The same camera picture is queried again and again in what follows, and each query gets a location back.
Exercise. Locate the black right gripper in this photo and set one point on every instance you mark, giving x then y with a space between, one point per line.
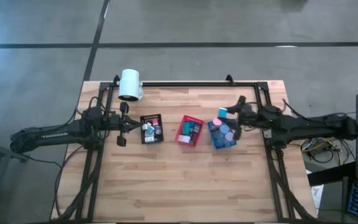
249 118

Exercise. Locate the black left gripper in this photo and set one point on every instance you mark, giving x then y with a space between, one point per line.
113 123

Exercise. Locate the large blue capped hourglass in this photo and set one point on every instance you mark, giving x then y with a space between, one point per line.
224 128

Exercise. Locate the small white cylinder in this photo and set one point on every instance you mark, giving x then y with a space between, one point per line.
150 125

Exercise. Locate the pink capped hourglass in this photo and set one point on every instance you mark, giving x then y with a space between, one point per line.
217 121

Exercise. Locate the purple capped hourglass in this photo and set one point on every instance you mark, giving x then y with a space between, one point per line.
228 136

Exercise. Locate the small black rectangular box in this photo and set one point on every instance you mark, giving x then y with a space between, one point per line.
197 128

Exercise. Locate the dark blue rectangular block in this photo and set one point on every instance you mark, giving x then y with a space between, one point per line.
192 124

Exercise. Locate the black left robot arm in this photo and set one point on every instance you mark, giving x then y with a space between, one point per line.
57 133

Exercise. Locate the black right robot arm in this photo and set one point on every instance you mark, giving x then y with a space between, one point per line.
306 126

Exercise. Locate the black plastic basket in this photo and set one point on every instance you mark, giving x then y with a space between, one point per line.
151 116

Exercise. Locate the small white rectangular item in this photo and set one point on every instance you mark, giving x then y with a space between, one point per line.
149 139

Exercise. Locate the small grey blue item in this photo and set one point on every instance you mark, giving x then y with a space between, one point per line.
158 130

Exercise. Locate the blue plastic basket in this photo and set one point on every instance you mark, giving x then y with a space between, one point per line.
233 143

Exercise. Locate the white cylindrical lamp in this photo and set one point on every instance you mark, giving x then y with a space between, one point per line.
130 84

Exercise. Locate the red plastic basket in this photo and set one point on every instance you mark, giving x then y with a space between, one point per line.
180 119

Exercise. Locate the white paper sheet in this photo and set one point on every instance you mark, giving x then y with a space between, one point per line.
317 193

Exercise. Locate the black frame clamp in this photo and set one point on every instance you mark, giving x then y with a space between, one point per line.
116 80
229 79

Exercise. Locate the grey metal base bracket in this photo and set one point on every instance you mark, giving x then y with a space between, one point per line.
266 133

